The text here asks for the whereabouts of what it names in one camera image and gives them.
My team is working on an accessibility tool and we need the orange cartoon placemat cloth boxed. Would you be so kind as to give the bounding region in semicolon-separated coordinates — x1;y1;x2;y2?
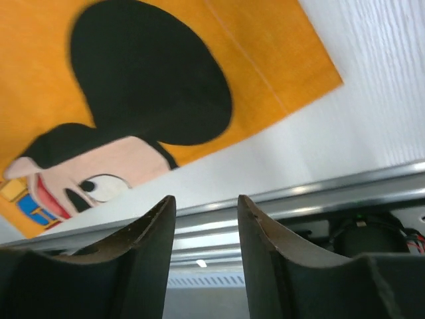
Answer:
1;1;343;238

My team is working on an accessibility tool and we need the white slotted cable duct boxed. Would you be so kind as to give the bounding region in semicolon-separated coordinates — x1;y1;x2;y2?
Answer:
167;272;245;289

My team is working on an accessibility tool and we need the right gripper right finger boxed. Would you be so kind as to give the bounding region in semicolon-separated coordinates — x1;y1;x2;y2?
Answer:
237;195;424;318

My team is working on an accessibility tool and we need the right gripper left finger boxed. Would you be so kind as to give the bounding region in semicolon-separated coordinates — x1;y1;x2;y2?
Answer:
1;195;176;318

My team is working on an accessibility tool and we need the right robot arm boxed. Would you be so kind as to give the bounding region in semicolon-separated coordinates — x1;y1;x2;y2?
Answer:
1;195;424;318

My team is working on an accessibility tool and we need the aluminium mounting rail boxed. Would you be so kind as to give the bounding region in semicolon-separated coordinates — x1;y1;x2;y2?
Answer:
1;161;424;269

